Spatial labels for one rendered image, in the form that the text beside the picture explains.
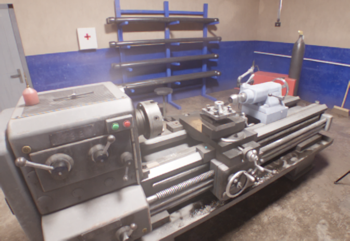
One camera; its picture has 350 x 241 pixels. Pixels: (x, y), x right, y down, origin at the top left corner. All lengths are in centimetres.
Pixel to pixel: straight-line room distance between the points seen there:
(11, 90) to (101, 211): 342
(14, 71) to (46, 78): 49
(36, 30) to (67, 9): 63
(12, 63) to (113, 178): 335
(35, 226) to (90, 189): 32
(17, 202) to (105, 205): 40
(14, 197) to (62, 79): 328
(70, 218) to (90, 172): 25
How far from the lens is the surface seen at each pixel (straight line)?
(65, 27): 418
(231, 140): 144
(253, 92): 188
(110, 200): 120
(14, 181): 113
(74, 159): 105
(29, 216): 125
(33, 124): 102
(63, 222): 121
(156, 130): 129
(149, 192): 139
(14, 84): 429
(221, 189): 151
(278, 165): 226
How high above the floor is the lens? 166
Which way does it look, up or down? 23 degrees down
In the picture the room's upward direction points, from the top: 1 degrees counter-clockwise
